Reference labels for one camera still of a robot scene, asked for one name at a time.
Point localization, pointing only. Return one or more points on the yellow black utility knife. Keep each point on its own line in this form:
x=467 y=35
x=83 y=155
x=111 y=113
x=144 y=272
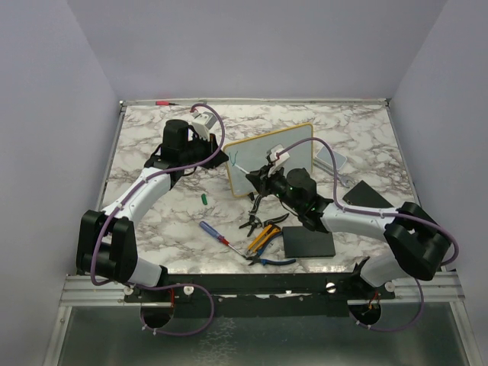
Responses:
x=268 y=233

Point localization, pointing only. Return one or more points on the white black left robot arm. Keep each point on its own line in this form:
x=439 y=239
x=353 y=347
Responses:
x=107 y=247

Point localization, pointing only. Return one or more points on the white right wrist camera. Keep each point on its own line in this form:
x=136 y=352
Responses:
x=276 y=158

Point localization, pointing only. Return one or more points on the black rectangular pad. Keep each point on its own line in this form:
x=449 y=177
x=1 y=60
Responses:
x=300 y=242

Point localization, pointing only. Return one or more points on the red marker at rail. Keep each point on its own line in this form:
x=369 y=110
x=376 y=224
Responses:
x=165 y=103

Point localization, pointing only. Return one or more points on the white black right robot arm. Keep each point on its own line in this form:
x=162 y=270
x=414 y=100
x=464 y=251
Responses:
x=417 y=244

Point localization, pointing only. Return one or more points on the blue handled pliers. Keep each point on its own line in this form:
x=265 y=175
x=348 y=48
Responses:
x=257 y=257

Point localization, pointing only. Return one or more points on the silver open-end wrench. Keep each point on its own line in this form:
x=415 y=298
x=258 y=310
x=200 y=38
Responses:
x=345 y=180

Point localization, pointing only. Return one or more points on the white square box device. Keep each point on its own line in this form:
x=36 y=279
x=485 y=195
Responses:
x=323 y=160

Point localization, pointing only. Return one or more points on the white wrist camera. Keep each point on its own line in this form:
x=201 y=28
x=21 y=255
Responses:
x=202 y=124
x=276 y=158

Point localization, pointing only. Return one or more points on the black cutting pliers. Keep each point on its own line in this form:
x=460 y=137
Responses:
x=254 y=222

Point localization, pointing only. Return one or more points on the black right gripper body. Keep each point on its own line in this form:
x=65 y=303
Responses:
x=275 y=184

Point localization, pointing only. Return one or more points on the green whiteboard marker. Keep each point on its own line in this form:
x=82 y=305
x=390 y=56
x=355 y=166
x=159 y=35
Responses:
x=240 y=168

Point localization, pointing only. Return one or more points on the black square pad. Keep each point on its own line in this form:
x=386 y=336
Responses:
x=362 y=194

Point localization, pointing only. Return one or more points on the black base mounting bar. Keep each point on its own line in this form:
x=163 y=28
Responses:
x=267 y=295

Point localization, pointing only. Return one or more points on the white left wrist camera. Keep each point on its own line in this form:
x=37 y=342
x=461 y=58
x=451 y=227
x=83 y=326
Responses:
x=202 y=124

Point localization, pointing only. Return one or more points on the blue red screwdriver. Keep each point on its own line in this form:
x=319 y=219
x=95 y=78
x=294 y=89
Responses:
x=215 y=234

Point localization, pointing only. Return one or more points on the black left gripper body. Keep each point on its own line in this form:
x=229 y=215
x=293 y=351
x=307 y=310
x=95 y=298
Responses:
x=199 y=150

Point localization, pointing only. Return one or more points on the yellow framed whiteboard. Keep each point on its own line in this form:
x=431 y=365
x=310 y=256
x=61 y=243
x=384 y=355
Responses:
x=250 y=154

